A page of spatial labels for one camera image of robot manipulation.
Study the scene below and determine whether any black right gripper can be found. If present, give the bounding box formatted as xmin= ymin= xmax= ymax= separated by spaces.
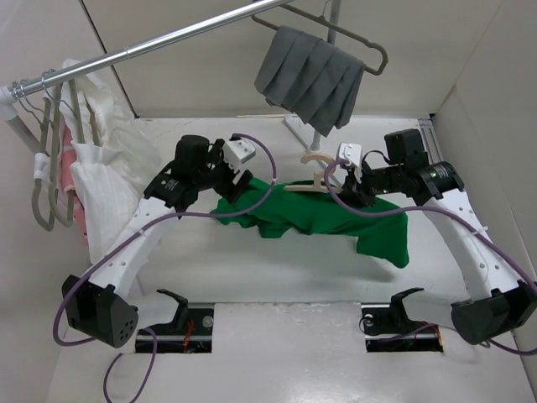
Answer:
xmin=336 ymin=157 xmax=405 ymax=207

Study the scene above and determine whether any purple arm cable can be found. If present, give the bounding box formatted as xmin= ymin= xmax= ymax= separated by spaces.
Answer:
xmin=325 ymin=158 xmax=537 ymax=358
xmin=54 ymin=132 xmax=278 ymax=400

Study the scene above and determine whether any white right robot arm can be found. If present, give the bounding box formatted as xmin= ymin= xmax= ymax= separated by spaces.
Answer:
xmin=337 ymin=129 xmax=536 ymax=344

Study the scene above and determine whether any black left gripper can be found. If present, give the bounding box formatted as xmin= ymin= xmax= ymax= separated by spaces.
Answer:
xmin=195 ymin=141 xmax=252 ymax=202

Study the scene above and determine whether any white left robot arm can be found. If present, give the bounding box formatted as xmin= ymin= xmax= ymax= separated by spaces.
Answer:
xmin=62 ymin=134 xmax=256 ymax=348

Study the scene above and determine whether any white hanging garment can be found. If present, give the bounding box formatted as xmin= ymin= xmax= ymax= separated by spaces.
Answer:
xmin=60 ymin=73 xmax=161 ymax=264

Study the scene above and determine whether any beige wooden hanger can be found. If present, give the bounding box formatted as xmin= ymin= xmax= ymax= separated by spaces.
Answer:
xmin=284 ymin=153 xmax=335 ymax=193

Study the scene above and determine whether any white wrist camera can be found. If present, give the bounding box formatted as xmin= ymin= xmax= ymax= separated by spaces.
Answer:
xmin=222 ymin=139 xmax=256 ymax=173
xmin=336 ymin=143 xmax=362 ymax=180

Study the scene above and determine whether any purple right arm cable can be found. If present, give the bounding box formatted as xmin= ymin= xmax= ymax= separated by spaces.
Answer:
xmin=325 ymin=158 xmax=537 ymax=358

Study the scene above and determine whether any grey hanger outer left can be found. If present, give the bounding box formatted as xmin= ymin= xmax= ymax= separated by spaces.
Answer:
xmin=18 ymin=96 xmax=55 ymax=232

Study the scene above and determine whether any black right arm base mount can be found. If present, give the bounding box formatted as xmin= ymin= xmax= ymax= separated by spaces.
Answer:
xmin=358 ymin=287 xmax=444 ymax=353

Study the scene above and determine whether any silver clothes rail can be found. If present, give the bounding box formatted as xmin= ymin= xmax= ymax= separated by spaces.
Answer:
xmin=1 ymin=0 xmax=289 ymax=107

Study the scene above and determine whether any grey plastic hanger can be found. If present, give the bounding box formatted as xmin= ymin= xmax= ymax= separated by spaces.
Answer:
xmin=250 ymin=0 xmax=389 ymax=76

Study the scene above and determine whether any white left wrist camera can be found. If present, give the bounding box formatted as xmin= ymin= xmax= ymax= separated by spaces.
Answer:
xmin=222 ymin=139 xmax=256 ymax=173

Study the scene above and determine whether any white rack stand base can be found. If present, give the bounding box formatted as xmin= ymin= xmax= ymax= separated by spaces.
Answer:
xmin=283 ymin=114 xmax=322 ymax=153

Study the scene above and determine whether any aluminium side rail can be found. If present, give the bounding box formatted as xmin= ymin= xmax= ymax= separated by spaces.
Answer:
xmin=418 ymin=118 xmax=442 ymax=163

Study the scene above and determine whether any green t shirt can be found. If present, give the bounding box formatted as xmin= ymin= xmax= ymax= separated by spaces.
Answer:
xmin=219 ymin=184 xmax=409 ymax=269

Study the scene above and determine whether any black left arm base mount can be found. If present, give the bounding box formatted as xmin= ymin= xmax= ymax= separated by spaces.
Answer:
xmin=131 ymin=289 xmax=214 ymax=354

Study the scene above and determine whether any grey pleated skirt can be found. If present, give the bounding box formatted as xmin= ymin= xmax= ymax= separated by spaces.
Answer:
xmin=254 ymin=25 xmax=365 ymax=137

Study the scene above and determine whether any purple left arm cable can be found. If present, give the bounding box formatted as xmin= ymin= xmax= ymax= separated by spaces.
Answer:
xmin=54 ymin=132 xmax=278 ymax=400

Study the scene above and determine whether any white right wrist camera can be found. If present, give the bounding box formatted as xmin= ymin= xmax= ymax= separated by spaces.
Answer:
xmin=336 ymin=143 xmax=362 ymax=180

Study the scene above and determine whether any pink hanging garment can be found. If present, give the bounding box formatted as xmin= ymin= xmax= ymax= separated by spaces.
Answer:
xmin=60 ymin=127 xmax=88 ymax=244

